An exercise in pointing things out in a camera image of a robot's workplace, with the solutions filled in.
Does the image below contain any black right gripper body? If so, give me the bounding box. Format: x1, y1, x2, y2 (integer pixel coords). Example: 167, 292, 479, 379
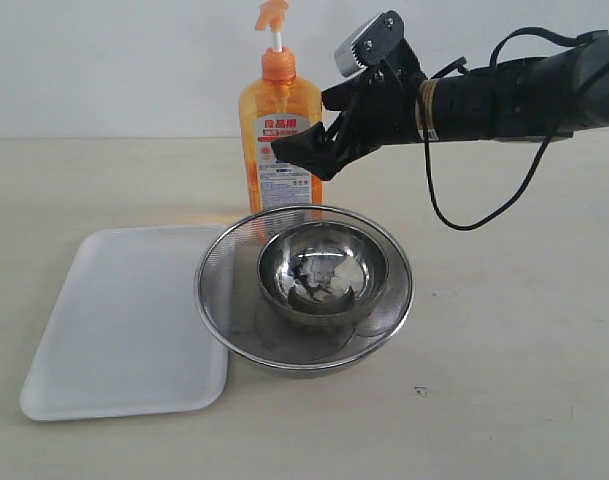
333, 42, 427, 150

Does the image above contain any orange soap pump bottle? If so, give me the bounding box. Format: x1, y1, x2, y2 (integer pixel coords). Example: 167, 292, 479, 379
238, 1, 323, 214

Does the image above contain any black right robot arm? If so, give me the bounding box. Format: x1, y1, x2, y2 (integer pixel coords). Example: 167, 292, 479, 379
271, 25, 609, 181

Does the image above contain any small stainless steel bowl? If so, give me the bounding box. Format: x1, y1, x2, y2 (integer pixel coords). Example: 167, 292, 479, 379
256, 221, 389, 328

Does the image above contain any steel mesh strainer basket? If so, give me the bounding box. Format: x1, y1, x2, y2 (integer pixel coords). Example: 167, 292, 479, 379
193, 204, 415, 378

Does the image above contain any white plastic tray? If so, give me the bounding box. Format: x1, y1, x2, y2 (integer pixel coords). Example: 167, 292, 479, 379
19, 226, 228, 422

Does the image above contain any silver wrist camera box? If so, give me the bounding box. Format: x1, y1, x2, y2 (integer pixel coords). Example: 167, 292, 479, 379
334, 10, 404, 78

